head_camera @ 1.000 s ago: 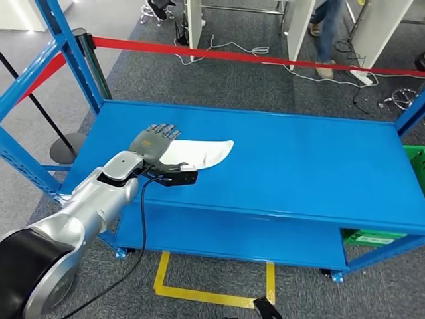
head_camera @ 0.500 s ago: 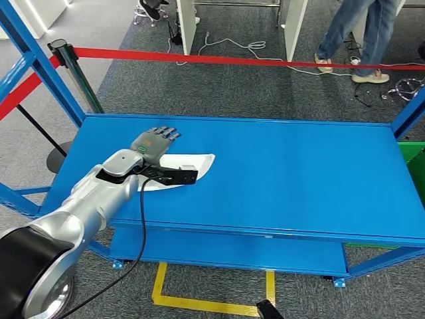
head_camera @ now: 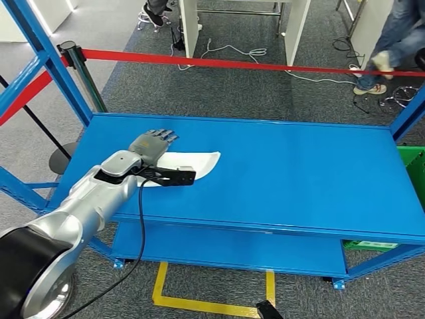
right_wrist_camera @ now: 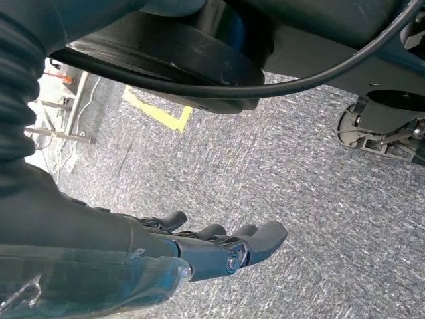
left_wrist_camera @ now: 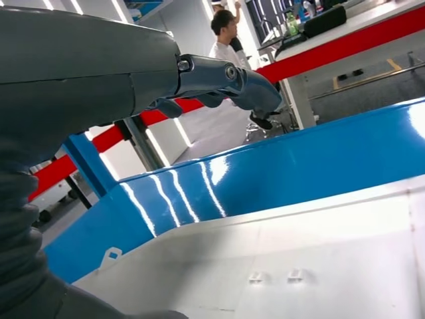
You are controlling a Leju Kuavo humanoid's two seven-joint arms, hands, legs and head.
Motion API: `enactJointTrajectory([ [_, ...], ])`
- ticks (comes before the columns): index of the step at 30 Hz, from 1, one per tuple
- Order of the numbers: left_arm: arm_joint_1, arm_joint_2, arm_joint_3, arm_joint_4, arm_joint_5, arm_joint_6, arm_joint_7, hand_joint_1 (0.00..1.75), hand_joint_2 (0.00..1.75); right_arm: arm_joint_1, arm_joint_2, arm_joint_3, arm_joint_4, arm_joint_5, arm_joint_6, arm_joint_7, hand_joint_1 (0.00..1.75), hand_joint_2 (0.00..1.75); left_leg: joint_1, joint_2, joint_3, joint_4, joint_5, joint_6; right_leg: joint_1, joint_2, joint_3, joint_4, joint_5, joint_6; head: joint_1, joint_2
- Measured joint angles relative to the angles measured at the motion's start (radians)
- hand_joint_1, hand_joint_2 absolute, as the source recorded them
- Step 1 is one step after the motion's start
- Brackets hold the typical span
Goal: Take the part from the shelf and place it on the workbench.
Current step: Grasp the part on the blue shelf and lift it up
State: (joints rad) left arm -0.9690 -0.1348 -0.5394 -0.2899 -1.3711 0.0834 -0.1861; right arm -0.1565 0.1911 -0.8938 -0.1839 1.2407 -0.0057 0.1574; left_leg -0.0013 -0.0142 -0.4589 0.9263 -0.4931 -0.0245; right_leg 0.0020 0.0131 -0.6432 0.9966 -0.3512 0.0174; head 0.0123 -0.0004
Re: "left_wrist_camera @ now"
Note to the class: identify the black bag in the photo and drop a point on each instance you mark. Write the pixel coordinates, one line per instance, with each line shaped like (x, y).
(325, 20)

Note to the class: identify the green bottle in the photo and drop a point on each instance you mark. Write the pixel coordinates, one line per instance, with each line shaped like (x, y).
(291, 25)

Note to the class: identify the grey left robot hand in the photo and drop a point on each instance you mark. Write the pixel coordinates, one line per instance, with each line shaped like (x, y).
(83, 75)

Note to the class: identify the red barrier belt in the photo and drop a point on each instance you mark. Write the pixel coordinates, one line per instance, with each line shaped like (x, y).
(331, 48)
(56, 174)

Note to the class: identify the chrome stool base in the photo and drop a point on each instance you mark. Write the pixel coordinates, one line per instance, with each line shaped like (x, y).
(265, 133)

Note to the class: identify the large blue metal shelf rack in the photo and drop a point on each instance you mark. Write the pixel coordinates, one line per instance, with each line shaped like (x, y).
(298, 154)

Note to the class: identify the black pole stanchion grey base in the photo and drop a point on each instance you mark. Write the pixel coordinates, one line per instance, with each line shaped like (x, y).
(77, 192)

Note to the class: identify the seated person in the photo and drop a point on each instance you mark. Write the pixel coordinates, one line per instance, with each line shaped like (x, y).
(225, 50)

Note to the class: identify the belt stanchion post black head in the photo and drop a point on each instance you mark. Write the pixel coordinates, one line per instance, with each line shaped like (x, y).
(142, 145)

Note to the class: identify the white workbench table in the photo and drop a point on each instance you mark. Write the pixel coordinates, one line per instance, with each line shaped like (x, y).
(365, 20)

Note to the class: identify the grey metal bar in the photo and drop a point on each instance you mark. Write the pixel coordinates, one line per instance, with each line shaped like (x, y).
(365, 81)

